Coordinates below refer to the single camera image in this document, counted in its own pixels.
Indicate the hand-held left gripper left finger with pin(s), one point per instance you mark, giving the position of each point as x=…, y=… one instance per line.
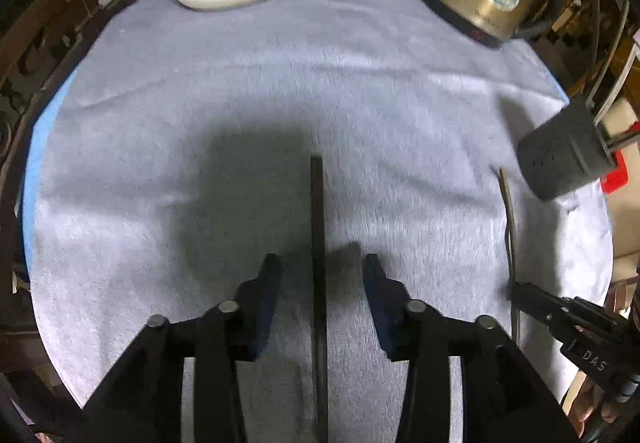
x=267, y=303

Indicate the red plastic stool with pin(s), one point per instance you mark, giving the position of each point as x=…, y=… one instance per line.
x=619, y=170

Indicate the grey tablecloth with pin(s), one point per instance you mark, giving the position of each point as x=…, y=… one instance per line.
x=250, y=98

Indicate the grey metal utensil holder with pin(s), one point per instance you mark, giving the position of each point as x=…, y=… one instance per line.
x=560, y=158

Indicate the carved dark wooden chair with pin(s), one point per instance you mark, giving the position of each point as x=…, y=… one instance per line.
x=30, y=48

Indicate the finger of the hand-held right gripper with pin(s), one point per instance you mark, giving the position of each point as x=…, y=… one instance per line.
x=532, y=309
x=537, y=293

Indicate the black slim chopstick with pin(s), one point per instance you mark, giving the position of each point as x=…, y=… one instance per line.
x=316, y=223

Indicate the brown rusty chopstick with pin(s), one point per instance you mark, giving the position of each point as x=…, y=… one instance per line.
x=511, y=233

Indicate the blue table cover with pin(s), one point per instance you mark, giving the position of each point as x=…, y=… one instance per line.
x=42, y=133

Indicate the person's right hand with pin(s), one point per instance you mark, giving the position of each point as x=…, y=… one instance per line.
x=582, y=403

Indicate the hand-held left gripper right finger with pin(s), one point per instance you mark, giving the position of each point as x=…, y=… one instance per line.
x=377, y=303

